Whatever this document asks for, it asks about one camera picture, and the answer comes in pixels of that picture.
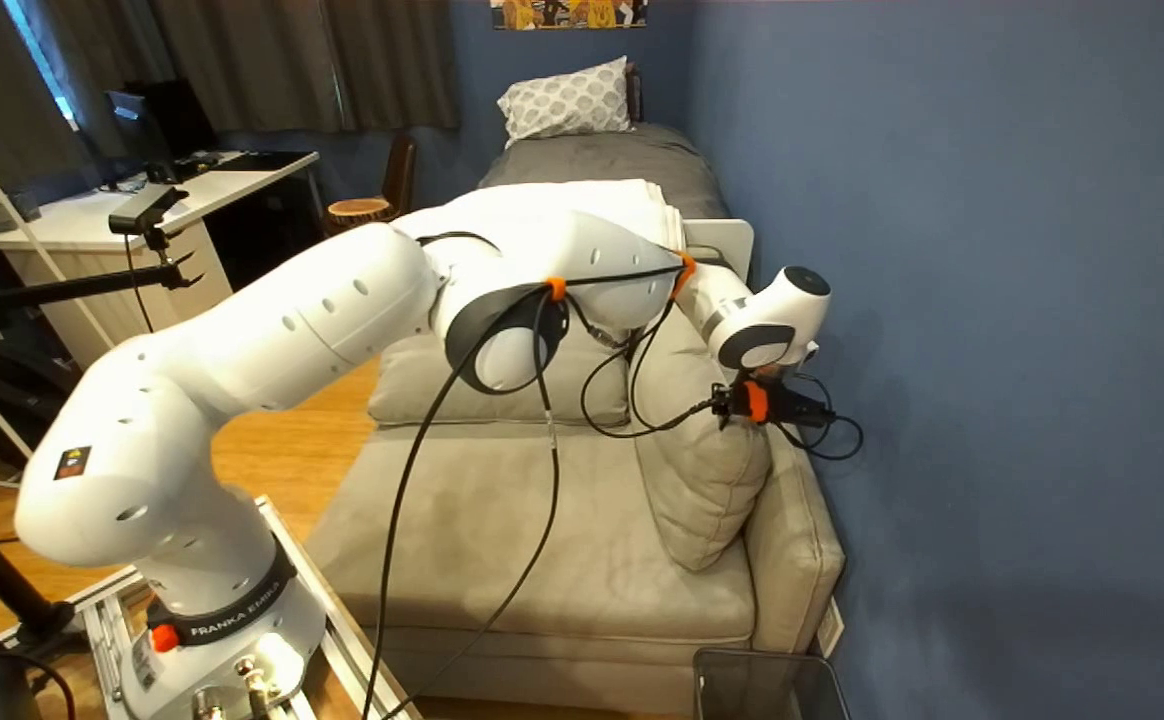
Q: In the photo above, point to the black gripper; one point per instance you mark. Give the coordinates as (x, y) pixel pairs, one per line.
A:
(731, 406)

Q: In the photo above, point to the grey square pillow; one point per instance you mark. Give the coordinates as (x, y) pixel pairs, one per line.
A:
(701, 480)

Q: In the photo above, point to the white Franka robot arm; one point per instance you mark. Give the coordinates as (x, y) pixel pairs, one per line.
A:
(313, 322)

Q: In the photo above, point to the grey rectangular pillow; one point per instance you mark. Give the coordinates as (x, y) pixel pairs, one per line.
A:
(405, 385)

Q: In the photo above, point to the white patterned pillow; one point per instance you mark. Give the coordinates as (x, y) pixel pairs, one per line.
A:
(565, 103)

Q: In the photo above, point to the white bed footboard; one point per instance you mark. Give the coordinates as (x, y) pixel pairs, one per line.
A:
(731, 247)

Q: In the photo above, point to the grey bed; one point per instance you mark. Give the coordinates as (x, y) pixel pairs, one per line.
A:
(604, 160)

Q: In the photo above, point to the grey fabric sofa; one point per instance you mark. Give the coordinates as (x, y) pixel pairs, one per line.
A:
(475, 534)

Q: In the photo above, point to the wooden chair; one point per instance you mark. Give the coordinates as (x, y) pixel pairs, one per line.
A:
(364, 207)

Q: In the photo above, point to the metal robot mounting stand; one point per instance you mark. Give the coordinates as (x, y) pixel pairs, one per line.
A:
(343, 654)

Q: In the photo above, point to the white drawer unit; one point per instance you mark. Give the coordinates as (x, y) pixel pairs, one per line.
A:
(166, 285)

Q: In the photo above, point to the black computer monitor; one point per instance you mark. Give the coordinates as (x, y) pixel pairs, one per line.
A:
(166, 124)

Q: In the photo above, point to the white desk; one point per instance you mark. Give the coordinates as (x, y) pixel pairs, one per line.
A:
(72, 221)

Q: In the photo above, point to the yellow wall picture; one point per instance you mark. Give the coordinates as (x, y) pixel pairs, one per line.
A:
(573, 8)

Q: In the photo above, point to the black camera on stand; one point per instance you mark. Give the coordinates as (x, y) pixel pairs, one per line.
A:
(144, 209)

